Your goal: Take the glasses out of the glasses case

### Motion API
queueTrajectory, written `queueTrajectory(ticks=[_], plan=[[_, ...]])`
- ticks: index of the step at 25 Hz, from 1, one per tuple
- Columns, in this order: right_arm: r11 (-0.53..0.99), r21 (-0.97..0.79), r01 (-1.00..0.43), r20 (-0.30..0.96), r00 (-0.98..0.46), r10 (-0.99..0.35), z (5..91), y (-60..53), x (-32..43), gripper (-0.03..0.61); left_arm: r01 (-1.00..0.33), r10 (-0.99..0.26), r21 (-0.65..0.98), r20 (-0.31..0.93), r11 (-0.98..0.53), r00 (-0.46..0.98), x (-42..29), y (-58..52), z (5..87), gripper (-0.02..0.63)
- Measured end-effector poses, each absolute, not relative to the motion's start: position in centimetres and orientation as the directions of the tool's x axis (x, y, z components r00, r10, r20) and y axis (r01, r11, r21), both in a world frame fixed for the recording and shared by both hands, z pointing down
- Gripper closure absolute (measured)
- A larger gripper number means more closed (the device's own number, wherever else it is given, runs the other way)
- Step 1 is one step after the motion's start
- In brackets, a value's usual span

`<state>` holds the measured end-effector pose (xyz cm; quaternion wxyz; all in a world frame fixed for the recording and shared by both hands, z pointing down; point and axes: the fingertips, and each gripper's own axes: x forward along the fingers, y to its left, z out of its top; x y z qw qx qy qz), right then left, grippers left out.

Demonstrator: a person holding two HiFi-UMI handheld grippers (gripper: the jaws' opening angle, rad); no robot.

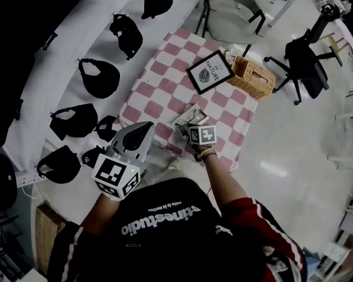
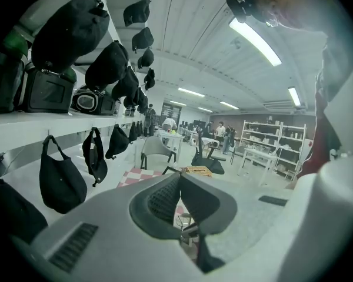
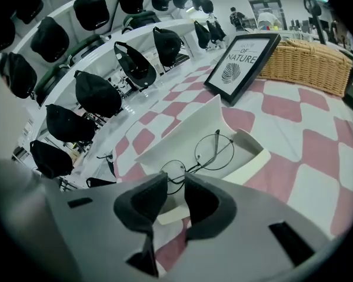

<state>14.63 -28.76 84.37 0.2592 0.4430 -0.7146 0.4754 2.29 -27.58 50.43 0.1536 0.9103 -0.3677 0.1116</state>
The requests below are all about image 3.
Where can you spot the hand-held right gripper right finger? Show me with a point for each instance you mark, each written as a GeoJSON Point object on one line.
{"type": "Point", "coordinates": [253, 231]}

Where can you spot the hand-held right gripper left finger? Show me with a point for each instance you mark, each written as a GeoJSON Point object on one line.
{"type": "Point", "coordinates": [106, 231]}

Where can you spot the thin-framed round eyeglasses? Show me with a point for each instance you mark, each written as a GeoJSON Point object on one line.
{"type": "Point", "coordinates": [217, 134]}

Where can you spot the pink white checked tablecloth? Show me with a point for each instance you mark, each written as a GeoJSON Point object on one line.
{"type": "Point", "coordinates": [311, 172]}

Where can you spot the row of black caps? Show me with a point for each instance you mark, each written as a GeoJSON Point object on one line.
{"type": "Point", "coordinates": [97, 93]}

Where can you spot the wicker tissue box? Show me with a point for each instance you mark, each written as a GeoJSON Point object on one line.
{"type": "Point", "coordinates": [306, 63]}

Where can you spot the small colourful toys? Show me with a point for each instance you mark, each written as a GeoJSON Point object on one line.
{"type": "Point", "coordinates": [267, 27]}

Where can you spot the row of black backpacks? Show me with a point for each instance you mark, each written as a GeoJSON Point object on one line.
{"type": "Point", "coordinates": [144, 18]}

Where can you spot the white shelving rack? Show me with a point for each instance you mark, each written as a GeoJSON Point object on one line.
{"type": "Point", "coordinates": [179, 24]}

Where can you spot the dark glass double door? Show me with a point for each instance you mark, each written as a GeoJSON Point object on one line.
{"type": "Point", "coordinates": [266, 4]}

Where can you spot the black picture frame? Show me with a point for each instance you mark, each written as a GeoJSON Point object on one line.
{"type": "Point", "coordinates": [238, 66]}

